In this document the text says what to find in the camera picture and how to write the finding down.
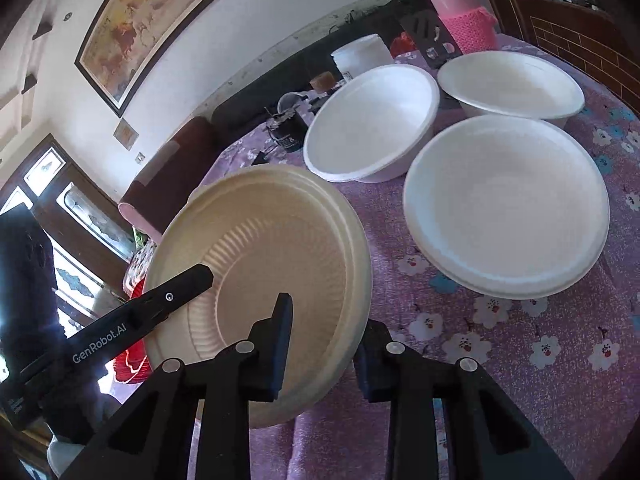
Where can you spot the small wall plaque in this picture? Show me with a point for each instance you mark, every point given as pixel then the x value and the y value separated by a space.
pixel 125 134

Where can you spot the white foam bowl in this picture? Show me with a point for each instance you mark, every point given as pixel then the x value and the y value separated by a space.
pixel 505 205
pixel 370 120
pixel 510 90

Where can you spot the cream paper plate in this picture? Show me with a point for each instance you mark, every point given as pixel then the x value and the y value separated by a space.
pixel 270 230

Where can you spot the wooden cabinet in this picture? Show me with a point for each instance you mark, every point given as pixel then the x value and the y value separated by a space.
pixel 565 35

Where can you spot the brown armchair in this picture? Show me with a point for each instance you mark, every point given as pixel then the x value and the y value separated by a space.
pixel 170 175

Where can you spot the pink bottle with knitted sleeve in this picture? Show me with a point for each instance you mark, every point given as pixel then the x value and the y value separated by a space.
pixel 457 15

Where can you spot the black water pump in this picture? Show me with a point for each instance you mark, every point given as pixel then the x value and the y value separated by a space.
pixel 287 130

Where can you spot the black sofa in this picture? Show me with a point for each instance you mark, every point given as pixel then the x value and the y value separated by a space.
pixel 300 60

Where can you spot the floral blanket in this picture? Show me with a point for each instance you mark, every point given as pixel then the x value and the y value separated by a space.
pixel 142 260

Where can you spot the red plastic bag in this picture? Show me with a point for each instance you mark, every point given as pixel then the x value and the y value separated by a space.
pixel 402 45

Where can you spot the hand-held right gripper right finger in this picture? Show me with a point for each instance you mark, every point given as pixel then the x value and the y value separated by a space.
pixel 367 375

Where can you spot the wooden glass door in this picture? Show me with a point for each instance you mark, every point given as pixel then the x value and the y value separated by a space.
pixel 75 210

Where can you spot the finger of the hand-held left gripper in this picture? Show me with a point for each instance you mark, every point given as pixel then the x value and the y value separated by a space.
pixel 175 292

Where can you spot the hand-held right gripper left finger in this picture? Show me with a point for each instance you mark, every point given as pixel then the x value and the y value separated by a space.
pixel 282 340

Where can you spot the purple floral tablecloth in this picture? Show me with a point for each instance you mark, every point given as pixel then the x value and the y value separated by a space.
pixel 400 280

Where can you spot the framed wall painting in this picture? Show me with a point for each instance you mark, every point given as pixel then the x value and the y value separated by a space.
pixel 150 25

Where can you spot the red plate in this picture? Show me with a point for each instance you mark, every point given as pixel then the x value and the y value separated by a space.
pixel 131 360

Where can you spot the white plastic jar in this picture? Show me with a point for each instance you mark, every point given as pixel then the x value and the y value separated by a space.
pixel 360 57

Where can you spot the dark brown small jar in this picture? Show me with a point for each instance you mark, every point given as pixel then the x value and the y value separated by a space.
pixel 322 82

